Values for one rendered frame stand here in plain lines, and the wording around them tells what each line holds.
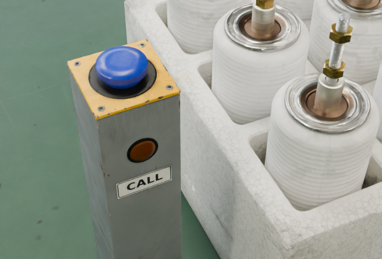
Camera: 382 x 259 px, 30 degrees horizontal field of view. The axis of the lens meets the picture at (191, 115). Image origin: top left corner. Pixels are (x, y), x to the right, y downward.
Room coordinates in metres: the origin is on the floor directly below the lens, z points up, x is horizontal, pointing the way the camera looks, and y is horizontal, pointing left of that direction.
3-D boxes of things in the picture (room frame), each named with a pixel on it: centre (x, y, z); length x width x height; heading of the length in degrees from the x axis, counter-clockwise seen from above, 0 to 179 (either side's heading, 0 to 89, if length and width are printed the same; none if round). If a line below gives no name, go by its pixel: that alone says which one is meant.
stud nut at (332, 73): (0.45, -0.12, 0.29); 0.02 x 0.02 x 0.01; 15
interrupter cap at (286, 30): (0.56, -0.07, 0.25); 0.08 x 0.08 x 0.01
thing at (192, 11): (0.66, -0.02, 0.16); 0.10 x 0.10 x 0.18
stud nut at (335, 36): (0.45, -0.12, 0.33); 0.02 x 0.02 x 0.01; 15
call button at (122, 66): (0.42, 0.05, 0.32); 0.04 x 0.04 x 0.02
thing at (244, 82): (0.56, -0.07, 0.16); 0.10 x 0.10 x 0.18
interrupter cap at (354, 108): (0.45, -0.12, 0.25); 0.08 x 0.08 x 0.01
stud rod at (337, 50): (0.45, -0.12, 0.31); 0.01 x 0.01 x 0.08
